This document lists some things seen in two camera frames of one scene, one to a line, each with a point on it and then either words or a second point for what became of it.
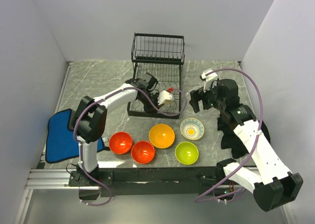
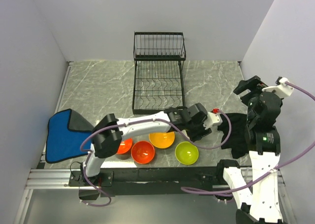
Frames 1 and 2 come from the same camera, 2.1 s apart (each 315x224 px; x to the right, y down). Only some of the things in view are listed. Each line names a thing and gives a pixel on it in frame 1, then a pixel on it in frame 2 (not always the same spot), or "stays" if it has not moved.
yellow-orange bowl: (161, 136) stays
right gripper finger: (196, 94) → (247, 83)
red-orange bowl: (142, 152) stays
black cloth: (232, 142) stays
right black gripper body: (210, 98) → (249, 98)
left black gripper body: (147, 105) → (196, 130)
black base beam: (149, 181) stays
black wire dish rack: (162, 55) stays
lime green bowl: (186, 152) stays
